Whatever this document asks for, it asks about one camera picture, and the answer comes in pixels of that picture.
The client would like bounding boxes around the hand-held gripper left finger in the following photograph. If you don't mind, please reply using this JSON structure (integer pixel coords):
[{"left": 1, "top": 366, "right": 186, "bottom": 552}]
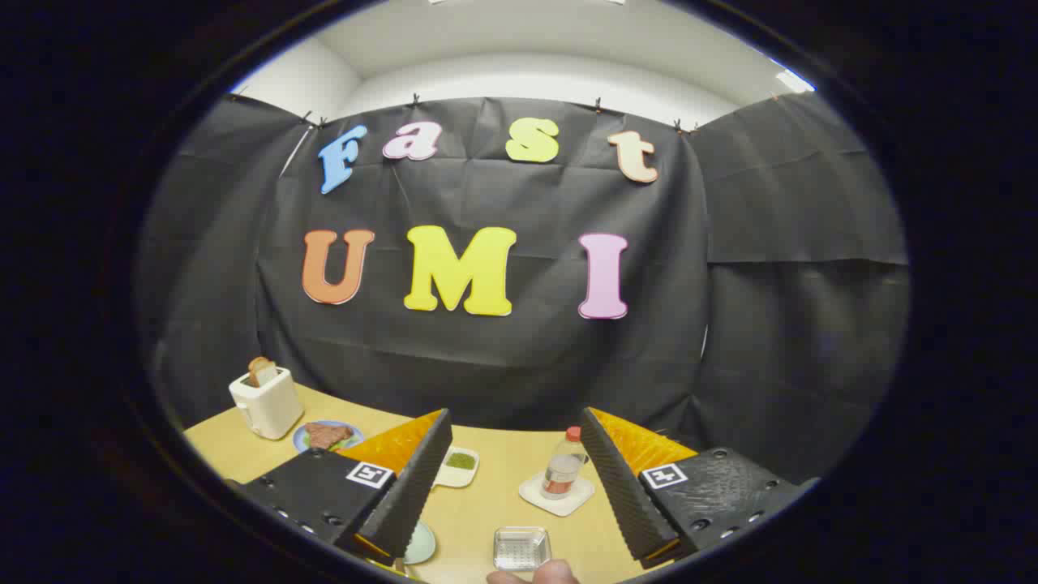
[{"left": 235, "top": 408, "right": 453, "bottom": 567}]

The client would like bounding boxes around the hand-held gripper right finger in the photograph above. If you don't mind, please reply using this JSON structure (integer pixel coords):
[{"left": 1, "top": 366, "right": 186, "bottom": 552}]
[{"left": 579, "top": 406, "right": 820, "bottom": 570}]

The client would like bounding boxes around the white square tray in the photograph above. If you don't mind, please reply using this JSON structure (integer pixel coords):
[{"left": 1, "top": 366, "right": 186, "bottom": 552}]
[{"left": 519, "top": 472, "right": 595, "bottom": 517}]

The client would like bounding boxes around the white divided dish with beans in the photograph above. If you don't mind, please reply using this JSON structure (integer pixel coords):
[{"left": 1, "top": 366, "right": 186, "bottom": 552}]
[{"left": 434, "top": 446, "right": 481, "bottom": 489}]

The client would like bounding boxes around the clear water bottle red label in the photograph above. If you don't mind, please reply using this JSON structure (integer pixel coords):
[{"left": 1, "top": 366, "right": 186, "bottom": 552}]
[{"left": 541, "top": 426, "right": 589, "bottom": 500}]

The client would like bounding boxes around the light green plate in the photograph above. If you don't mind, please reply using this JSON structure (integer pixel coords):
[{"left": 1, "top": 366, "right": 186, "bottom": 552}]
[{"left": 403, "top": 521, "right": 437, "bottom": 565}]

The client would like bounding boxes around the meat and vegetable sandwich filling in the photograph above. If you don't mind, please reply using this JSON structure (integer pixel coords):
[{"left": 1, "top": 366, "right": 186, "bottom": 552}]
[{"left": 305, "top": 422, "right": 355, "bottom": 451}]

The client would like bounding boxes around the blue plate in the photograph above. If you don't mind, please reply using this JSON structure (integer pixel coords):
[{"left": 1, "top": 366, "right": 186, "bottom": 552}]
[{"left": 292, "top": 419, "right": 366, "bottom": 453}]

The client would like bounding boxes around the white toaster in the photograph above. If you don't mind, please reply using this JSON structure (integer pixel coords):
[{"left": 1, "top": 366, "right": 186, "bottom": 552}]
[{"left": 229, "top": 367, "right": 305, "bottom": 441}]

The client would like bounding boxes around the metal wire basket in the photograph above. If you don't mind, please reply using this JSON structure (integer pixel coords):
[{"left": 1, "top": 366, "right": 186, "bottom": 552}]
[{"left": 493, "top": 526, "right": 552, "bottom": 572}]

